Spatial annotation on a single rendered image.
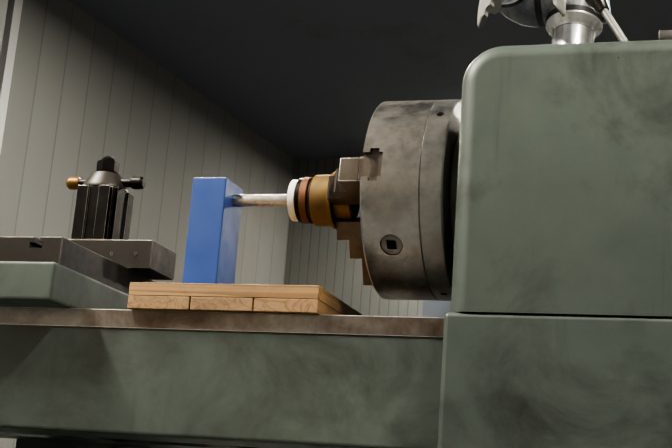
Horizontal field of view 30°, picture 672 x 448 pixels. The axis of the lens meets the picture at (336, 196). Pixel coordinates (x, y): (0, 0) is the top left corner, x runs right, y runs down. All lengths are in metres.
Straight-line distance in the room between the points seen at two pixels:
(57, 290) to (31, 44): 4.64
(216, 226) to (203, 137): 5.95
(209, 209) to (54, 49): 4.68
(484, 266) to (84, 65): 5.32
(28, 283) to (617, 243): 0.87
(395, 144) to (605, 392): 0.49
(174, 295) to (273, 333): 0.16
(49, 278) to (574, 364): 0.78
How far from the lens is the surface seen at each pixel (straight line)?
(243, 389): 1.83
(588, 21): 2.62
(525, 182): 1.73
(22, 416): 1.98
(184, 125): 7.78
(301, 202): 2.00
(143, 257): 2.16
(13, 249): 2.00
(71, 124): 6.76
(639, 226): 1.70
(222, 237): 2.04
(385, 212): 1.84
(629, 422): 1.66
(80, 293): 2.00
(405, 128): 1.88
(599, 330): 1.68
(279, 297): 1.82
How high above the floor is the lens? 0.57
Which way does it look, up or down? 15 degrees up
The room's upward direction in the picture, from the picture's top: 4 degrees clockwise
